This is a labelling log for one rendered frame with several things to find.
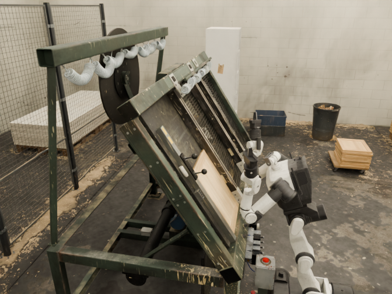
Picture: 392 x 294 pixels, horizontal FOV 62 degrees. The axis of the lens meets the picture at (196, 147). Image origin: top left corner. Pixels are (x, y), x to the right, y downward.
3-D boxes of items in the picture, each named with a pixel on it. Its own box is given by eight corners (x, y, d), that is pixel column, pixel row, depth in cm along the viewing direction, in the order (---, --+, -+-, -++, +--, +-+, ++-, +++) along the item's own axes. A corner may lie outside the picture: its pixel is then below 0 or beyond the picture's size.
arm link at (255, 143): (256, 133, 267) (256, 147, 268) (245, 135, 263) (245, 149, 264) (265, 135, 256) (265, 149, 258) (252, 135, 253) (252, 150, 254)
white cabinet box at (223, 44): (233, 140, 644) (239, 29, 564) (204, 137, 655) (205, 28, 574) (236, 129, 699) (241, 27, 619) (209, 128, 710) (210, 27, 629)
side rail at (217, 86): (243, 145, 402) (251, 141, 398) (195, 66, 376) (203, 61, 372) (243, 143, 409) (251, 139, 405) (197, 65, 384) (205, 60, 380)
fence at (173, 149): (230, 242, 231) (235, 241, 230) (155, 130, 209) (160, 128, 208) (231, 238, 236) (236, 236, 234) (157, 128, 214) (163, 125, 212)
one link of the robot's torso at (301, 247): (314, 254, 266) (305, 205, 251) (316, 269, 250) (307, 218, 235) (294, 255, 270) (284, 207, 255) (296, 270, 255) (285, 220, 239)
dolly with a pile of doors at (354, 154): (368, 176, 507) (374, 152, 491) (332, 173, 516) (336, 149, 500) (358, 159, 562) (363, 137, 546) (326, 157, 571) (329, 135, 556)
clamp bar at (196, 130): (236, 206, 273) (262, 195, 264) (157, 82, 246) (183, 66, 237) (237, 199, 282) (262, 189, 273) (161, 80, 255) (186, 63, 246)
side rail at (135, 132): (218, 270, 211) (233, 266, 207) (118, 128, 186) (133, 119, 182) (219, 264, 216) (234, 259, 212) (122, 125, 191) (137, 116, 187)
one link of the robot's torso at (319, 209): (326, 213, 247) (319, 193, 242) (329, 223, 236) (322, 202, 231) (289, 220, 256) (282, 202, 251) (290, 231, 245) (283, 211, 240)
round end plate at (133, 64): (111, 138, 259) (100, 31, 228) (104, 137, 260) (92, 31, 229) (146, 109, 331) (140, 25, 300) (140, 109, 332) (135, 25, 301)
